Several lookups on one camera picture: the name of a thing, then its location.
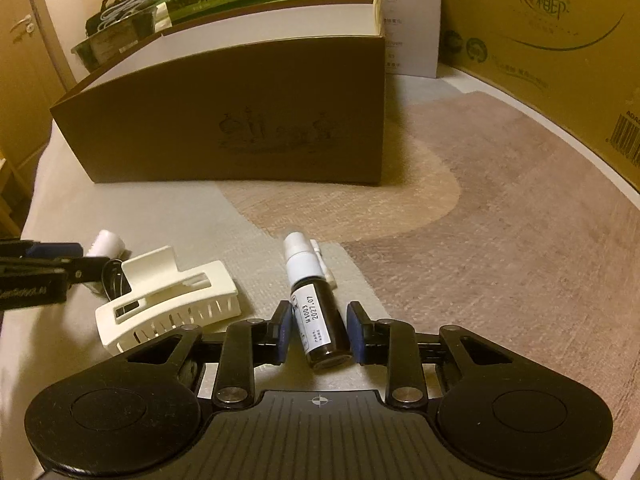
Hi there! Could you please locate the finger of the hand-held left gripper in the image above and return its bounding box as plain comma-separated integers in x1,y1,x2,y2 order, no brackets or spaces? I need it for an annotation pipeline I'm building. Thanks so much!
0,256,112,287
0,241,85,260

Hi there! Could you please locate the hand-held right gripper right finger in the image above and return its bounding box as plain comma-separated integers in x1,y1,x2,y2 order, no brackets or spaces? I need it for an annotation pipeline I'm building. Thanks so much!
346,301,521,407

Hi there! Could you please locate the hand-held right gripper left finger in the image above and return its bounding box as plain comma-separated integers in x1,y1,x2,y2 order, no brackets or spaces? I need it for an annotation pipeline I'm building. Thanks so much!
122,301,293,407

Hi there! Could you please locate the dark spray bottle white top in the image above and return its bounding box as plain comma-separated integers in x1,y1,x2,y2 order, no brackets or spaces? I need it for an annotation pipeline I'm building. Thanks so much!
282,231,351,372

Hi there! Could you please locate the white small bottle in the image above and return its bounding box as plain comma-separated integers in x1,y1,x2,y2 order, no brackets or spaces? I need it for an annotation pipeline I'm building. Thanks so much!
82,230,126,293

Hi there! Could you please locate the white hair claw clip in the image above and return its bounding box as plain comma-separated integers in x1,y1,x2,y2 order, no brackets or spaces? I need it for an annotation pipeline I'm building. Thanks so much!
95,246,244,361

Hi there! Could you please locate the patterned bed sheet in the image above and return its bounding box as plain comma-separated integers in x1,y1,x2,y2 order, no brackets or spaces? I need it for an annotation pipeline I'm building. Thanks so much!
0,65,640,480

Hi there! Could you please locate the wooden door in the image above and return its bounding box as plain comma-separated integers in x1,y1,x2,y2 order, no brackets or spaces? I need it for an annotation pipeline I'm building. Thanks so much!
0,0,77,171

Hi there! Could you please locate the black instant noodle bowl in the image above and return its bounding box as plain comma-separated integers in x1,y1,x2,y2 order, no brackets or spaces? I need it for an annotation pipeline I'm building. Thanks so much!
70,7,167,72

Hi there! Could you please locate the black bag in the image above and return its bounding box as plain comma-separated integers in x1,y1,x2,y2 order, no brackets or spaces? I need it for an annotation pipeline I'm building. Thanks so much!
85,0,125,37

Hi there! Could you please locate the grey striped cloth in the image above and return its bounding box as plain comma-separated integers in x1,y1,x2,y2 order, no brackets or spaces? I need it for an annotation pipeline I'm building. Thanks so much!
97,0,164,29

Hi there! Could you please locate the white paper box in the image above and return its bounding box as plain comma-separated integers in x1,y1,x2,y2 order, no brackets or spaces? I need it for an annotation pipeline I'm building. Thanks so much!
372,0,442,79

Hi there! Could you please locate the large brown cardboard box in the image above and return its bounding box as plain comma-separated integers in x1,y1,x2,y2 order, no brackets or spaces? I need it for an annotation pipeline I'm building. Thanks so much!
437,0,640,191

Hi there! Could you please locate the black cable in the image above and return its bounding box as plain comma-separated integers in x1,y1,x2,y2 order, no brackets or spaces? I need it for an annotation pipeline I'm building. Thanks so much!
101,259,132,299

